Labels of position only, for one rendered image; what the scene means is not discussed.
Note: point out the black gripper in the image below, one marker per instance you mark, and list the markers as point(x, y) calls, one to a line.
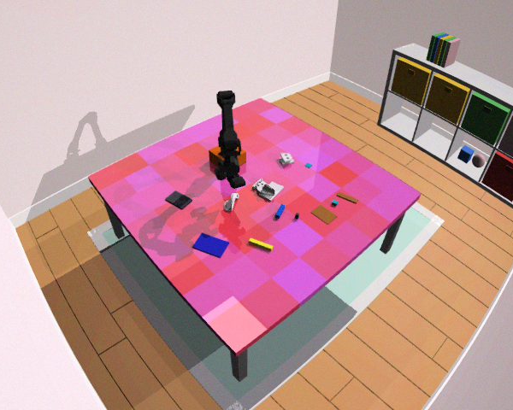
point(235, 181)

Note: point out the yellow rectangular bar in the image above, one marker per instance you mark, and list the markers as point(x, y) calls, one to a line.
point(261, 244)

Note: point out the blue rectangular block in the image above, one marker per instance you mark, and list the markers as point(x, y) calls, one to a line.
point(280, 211)

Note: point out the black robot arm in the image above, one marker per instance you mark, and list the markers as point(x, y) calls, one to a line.
point(228, 139)

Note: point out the blue flat rectangular plate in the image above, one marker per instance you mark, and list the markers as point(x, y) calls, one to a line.
point(210, 245)

